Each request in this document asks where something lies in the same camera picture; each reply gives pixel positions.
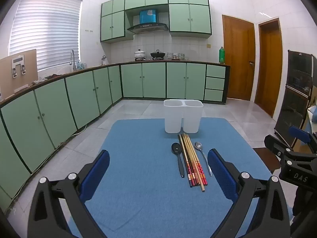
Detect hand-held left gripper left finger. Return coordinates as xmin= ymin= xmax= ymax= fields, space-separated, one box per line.
xmin=27 ymin=150 xmax=111 ymax=238

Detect blue table mat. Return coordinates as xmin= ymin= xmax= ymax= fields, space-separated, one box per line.
xmin=67 ymin=118 xmax=293 ymax=238

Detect wooden door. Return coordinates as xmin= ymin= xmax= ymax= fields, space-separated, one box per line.
xmin=222 ymin=14 xmax=256 ymax=102
xmin=255 ymin=18 xmax=283 ymax=118

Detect black glass-front cabinet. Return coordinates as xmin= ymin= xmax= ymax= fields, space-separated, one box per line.
xmin=274 ymin=50 xmax=317 ymax=148

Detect green upper kitchen cabinets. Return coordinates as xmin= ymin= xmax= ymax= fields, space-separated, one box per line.
xmin=100 ymin=0 xmax=213 ymax=43

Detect black spoon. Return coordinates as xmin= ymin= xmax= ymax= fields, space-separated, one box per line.
xmin=171 ymin=142 xmax=185 ymax=178

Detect plain bamboo chopstick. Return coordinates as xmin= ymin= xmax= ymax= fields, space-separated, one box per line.
xmin=178 ymin=134 xmax=194 ymax=181

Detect green kitchen cabinets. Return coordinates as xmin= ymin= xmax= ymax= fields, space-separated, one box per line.
xmin=100 ymin=0 xmax=213 ymax=43
xmin=0 ymin=61 xmax=231 ymax=205

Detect white double utensil holder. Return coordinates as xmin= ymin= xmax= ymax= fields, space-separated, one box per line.
xmin=163 ymin=99 xmax=204 ymax=134

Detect red-patterned bamboo chopstick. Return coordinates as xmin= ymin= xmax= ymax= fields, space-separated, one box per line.
xmin=183 ymin=134 xmax=198 ymax=186
xmin=185 ymin=134 xmax=201 ymax=186
xmin=188 ymin=134 xmax=208 ymax=185

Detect bundle of wooden chopsticks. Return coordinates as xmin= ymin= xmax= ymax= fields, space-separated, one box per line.
xmin=186 ymin=134 xmax=206 ymax=192

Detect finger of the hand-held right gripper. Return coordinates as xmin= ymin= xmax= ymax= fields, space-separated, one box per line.
xmin=264 ymin=134 xmax=293 ymax=157
xmin=288 ymin=126 xmax=317 ymax=152

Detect black wok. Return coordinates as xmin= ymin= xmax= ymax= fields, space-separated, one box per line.
xmin=150 ymin=50 xmax=166 ymax=60

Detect dark red-patterned chopstick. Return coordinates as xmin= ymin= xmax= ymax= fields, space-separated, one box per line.
xmin=181 ymin=134 xmax=194 ymax=187

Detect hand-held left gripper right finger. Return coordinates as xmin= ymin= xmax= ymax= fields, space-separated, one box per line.
xmin=207 ymin=149 xmax=290 ymax=238

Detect metal spoon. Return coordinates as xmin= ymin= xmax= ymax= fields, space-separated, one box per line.
xmin=194 ymin=142 xmax=213 ymax=177

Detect white window blind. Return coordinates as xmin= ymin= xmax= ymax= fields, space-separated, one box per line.
xmin=9 ymin=0 xmax=83 ymax=71

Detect cloth on countertop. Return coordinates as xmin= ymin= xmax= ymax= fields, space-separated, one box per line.
xmin=30 ymin=74 xmax=62 ymax=85

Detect range hood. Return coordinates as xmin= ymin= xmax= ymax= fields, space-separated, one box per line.
xmin=127 ymin=9 xmax=169 ymax=35

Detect metal kitchen faucet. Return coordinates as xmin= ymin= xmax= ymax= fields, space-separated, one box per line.
xmin=70 ymin=50 xmax=77 ymax=72

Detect green lower kitchen cabinets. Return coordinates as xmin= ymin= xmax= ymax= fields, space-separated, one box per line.
xmin=0 ymin=61 xmax=231 ymax=205

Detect row of glass jars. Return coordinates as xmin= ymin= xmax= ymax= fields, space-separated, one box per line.
xmin=166 ymin=52 xmax=190 ymax=61

